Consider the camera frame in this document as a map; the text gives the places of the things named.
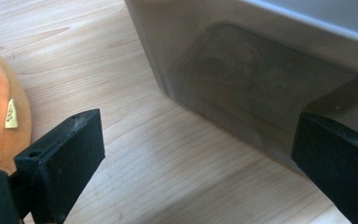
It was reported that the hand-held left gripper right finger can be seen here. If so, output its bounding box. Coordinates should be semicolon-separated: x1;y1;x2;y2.
290;111;358;224

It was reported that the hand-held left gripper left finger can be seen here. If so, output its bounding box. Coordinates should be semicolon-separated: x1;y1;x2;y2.
13;108;106;224

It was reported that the translucent grey storage box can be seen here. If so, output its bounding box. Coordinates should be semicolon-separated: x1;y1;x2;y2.
124;0;358;175

